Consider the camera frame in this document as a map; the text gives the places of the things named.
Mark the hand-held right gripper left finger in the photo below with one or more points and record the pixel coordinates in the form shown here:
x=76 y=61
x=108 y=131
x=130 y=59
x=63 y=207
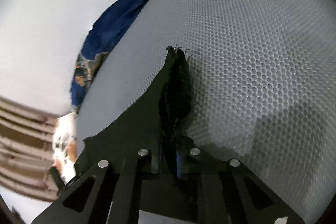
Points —
x=147 y=163

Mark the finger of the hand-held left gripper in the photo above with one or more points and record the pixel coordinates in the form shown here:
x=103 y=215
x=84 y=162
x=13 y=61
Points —
x=56 y=179

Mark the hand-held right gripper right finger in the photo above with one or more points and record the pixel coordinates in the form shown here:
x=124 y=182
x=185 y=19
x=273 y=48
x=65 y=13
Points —
x=180 y=161

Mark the black pants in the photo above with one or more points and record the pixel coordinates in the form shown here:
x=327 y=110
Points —
x=178 y=87

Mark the white floral pillow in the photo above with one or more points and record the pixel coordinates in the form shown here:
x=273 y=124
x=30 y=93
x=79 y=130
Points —
x=64 y=142

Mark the brown striped curtain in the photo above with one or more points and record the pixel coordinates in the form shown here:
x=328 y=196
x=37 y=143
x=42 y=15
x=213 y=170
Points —
x=23 y=134

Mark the grey mesh mattress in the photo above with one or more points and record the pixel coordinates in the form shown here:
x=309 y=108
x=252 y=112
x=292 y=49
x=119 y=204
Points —
x=249 y=56

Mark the blue floral blanket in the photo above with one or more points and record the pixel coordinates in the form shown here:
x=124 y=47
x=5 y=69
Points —
x=113 y=22

